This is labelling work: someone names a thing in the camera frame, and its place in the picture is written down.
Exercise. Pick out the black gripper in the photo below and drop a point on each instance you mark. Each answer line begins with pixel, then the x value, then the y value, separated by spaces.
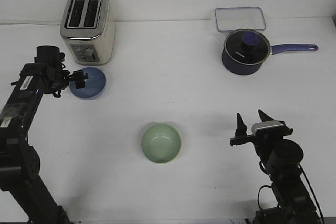
pixel 55 76
pixel 264 138

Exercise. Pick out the silver two-slot toaster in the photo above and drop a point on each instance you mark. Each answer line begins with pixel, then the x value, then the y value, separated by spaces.
pixel 88 29

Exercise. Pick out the blue bowl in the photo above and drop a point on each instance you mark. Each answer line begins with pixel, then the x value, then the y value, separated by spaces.
pixel 94 85

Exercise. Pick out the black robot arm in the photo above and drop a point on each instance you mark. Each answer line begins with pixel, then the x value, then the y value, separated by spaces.
pixel 280 160
pixel 20 163

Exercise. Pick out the glass pot lid blue knob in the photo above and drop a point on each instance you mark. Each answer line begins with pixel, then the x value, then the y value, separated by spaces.
pixel 247 46

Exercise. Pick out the green bowl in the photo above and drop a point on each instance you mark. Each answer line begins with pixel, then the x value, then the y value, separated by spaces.
pixel 161 143

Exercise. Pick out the dark blue saucepan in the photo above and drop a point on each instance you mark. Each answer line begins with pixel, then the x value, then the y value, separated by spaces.
pixel 243 70

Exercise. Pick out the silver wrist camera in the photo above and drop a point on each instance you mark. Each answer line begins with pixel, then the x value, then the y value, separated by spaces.
pixel 260 127

